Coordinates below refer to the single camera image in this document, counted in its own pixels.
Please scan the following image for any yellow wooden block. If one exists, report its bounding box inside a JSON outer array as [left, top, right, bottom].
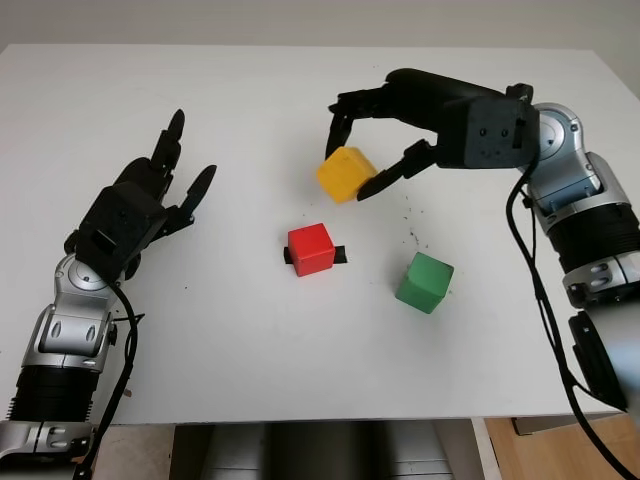
[[316, 146, 378, 205]]

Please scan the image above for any green wooden block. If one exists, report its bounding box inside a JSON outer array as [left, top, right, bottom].
[[394, 251, 456, 315]]

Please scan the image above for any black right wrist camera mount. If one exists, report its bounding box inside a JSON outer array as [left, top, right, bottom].
[[437, 94, 541, 171]]

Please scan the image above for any red wooden block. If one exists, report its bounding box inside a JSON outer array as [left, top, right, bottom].
[[287, 222, 335, 278]]

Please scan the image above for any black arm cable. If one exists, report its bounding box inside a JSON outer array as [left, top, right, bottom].
[[505, 164, 640, 480], [74, 284, 147, 480]]

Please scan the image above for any grey robot body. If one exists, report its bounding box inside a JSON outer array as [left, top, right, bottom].
[[172, 422, 474, 480]]

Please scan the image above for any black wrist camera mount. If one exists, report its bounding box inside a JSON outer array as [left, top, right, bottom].
[[437, 94, 541, 171], [63, 182, 169, 284]]

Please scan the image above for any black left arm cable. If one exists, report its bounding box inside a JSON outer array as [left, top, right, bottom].
[[74, 284, 147, 480]]

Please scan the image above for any black tape strip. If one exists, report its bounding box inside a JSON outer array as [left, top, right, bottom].
[[282, 244, 349, 266]]

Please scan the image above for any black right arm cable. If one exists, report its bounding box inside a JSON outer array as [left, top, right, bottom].
[[505, 164, 640, 480]]

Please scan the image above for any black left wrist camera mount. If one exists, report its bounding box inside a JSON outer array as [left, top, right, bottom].
[[63, 182, 169, 284]]

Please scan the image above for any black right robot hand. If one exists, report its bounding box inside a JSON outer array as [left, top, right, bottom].
[[324, 67, 534, 202]]

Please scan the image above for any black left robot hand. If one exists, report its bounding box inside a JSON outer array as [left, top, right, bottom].
[[107, 108, 219, 241]]

